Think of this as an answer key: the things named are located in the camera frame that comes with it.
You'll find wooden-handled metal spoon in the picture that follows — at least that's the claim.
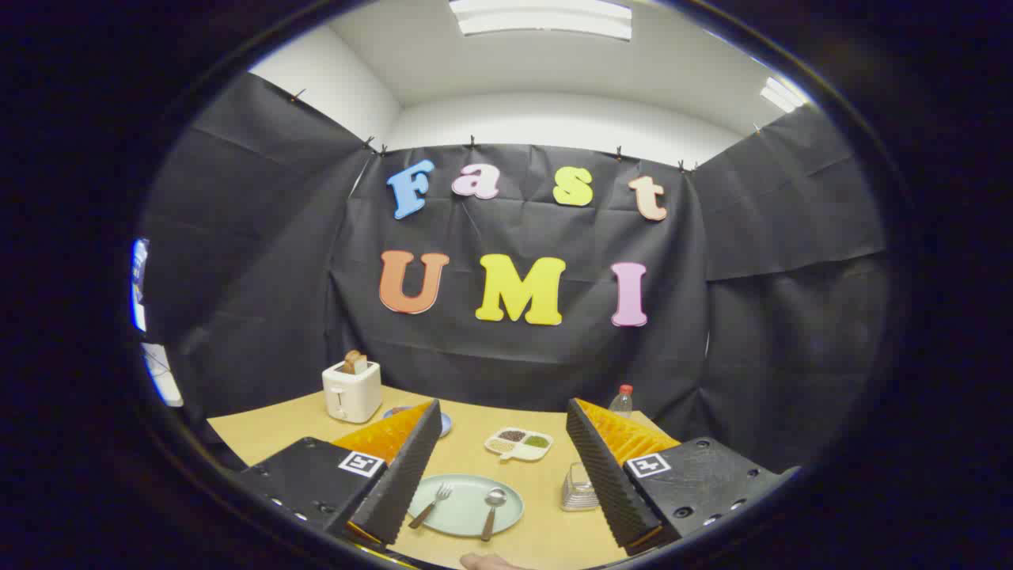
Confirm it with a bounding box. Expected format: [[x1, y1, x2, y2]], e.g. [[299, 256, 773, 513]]
[[480, 488, 508, 542]]

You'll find white divided tray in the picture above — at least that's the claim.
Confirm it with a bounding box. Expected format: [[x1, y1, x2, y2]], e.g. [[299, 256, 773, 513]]
[[484, 427, 554, 462]]

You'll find long ceiling light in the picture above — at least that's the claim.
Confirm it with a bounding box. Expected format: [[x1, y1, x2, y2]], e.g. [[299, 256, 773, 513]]
[[448, 0, 634, 42]]

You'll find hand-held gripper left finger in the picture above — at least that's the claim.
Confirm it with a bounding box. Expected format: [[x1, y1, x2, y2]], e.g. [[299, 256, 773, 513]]
[[233, 400, 444, 551]]

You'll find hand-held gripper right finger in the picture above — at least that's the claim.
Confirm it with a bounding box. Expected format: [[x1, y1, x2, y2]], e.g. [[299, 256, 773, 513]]
[[565, 397, 802, 557]]

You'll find white toaster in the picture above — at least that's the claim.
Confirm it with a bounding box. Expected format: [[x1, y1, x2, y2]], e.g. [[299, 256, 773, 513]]
[[321, 360, 383, 424]]

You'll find pale green plate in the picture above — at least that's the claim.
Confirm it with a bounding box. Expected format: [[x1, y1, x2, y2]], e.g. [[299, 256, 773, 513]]
[[406, 473, 525, 538]]

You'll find black backdrop cloth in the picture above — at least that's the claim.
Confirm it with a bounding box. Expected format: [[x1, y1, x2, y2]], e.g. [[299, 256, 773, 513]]
[[142, 71, 891, 476]]

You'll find blue plate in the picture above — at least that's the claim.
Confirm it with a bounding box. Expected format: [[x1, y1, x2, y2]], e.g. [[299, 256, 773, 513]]
[[384, 405, 453, 439]]

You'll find wooden-handled metal fork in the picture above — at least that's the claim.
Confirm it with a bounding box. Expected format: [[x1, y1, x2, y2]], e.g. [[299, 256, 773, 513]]
[[408, 483, 453, 530]]

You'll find metal wire cutlery basket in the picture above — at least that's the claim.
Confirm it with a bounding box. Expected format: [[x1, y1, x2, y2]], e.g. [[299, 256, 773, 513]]
[[560, 462, 600, 512]]

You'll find small ceiling light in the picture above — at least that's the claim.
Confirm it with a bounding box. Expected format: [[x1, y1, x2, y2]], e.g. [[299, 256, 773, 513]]
[[760, 76, 808, 113]]

